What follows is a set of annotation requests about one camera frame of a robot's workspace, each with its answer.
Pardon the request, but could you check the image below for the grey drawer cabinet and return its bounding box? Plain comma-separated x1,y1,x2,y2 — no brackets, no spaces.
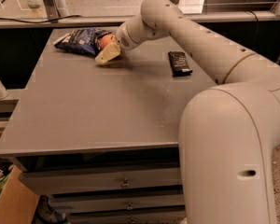
0,23,217,224

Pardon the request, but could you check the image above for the black hanging cable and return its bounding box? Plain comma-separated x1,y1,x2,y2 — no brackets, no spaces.
245,10,259,22

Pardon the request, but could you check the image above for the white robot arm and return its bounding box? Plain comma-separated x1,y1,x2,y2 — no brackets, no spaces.
113,0,280,224

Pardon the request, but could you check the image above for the top grey drawer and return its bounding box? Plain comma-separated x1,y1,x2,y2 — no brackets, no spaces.
19,163,182,195

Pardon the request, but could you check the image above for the red apple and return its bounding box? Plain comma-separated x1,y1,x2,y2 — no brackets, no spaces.
100,34,116,49

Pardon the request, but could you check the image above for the grey metal rail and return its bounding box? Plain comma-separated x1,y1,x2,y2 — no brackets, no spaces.
0,11,280,29

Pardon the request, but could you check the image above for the middle grey drawer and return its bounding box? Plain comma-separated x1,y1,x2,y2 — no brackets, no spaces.
49,192,184,213

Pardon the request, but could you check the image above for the blue chip bag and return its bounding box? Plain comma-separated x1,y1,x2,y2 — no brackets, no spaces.
53,28,111,56

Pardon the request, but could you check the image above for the grey drawer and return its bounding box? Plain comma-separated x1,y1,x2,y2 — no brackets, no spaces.
19,163,182,195
68,206,186,224
49,192,184,213

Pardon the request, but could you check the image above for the black cable on rail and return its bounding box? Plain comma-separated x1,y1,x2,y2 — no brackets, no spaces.
0,14,82,24

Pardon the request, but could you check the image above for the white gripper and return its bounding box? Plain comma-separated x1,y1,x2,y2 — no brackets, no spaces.
95,22,137,63

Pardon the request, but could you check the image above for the brown cardboard box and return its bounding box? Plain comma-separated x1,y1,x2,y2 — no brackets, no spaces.
0,167,39,224

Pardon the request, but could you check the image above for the bottom grey drawer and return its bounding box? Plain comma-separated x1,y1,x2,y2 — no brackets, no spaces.
68,206,186,224

